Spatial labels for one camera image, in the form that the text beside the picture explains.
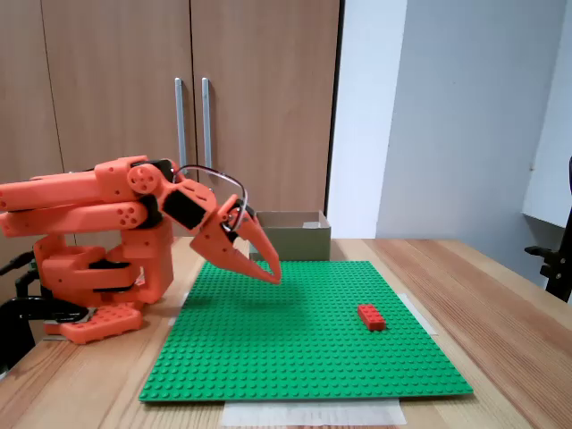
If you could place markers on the open cardboard box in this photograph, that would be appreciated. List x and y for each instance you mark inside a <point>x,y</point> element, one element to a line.
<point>304,243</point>

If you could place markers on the green lego baseplate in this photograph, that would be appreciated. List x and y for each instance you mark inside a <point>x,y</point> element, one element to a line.
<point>290,348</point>

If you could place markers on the red lego block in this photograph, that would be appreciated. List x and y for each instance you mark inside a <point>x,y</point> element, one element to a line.
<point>371,317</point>

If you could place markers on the short masking tape strip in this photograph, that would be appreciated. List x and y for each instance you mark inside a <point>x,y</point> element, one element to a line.
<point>424,319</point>
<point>179,310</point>

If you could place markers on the wide masking tape strip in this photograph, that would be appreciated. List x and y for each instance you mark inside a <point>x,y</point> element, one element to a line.
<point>313,413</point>

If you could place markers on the wooden cabinet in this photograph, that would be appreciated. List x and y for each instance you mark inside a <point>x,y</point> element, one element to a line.
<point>111,67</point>

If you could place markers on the black table clamp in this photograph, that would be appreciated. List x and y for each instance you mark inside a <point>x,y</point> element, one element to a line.
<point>18,330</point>

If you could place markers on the black stand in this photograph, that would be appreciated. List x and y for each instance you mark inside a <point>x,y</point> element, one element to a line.
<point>558,268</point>

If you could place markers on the white panel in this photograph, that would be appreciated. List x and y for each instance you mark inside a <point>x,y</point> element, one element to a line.
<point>552,134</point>

